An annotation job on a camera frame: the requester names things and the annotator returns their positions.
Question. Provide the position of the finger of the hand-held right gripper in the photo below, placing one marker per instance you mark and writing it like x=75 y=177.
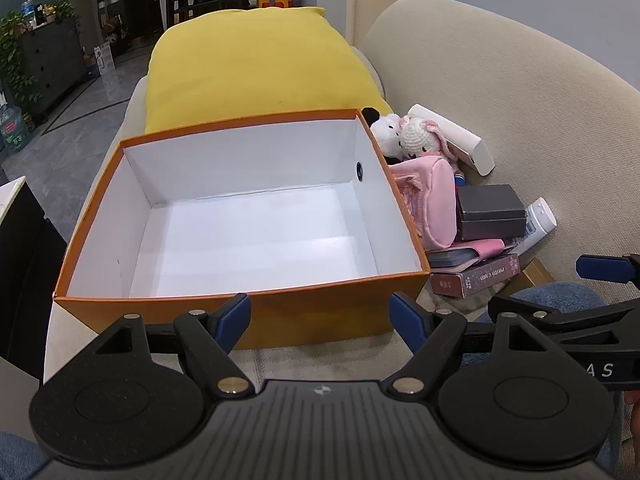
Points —
x=525 y=310
x=600 y=267

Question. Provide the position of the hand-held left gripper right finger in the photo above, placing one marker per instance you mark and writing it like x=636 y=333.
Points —
x=407 y=320

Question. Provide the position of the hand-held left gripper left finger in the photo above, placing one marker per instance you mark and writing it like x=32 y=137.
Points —
x=235 y=317

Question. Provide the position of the maroon card box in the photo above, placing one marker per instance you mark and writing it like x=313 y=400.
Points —
x=480 y=277

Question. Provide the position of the dark card deck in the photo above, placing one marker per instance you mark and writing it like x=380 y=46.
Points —
x=450 y=256

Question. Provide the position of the white lotion tube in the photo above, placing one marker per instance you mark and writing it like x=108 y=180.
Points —
x=537 y=220

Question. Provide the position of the orange cardboard box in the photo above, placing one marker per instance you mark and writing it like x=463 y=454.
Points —
x=250 y=240

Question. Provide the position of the grey small box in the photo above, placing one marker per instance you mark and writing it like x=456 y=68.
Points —
x=490 y=205

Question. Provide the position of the pink pouch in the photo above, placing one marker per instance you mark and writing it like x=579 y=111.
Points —
x=430 y=200

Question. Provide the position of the white crochet bunny doll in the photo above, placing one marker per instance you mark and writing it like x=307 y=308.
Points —
x=417 y=137

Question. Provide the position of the panda plush toy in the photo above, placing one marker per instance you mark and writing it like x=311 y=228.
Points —
x=387 y=132

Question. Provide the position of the gold flat box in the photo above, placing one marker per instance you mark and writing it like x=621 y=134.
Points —
x=537 y=272

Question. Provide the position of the pink booklet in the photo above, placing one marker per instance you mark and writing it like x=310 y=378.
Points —
x=487 y=247

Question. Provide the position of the white long box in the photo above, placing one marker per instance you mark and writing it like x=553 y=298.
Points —
x=465 y=140

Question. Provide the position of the beige fabric sofa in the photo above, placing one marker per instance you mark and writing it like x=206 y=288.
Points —
x=500 y=85

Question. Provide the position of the marble top coffee table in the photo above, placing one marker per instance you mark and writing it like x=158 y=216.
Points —
x=25 y=260

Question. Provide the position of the yellow pillow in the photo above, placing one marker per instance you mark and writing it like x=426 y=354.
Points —
x=250 y=60

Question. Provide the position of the person's left leg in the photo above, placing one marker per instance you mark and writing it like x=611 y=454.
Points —
x=17 y=457

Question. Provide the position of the white floor sign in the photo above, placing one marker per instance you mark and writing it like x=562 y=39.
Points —
x=105 y=60

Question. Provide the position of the large water jug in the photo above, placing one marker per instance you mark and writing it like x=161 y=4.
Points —
x=14 y=130

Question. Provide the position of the dark grey cabinet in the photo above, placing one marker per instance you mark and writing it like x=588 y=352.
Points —
x=50 y=60

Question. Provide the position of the trailing green plant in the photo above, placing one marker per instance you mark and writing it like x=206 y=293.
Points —
x=15 y=60

